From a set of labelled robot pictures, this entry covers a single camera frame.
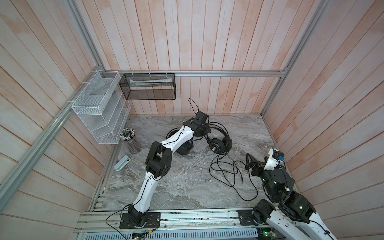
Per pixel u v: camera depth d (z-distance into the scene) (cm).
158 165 57
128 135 89
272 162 58
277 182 48
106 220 75
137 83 89
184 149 92
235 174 90
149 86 104
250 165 62
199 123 76
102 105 72
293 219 47
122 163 90
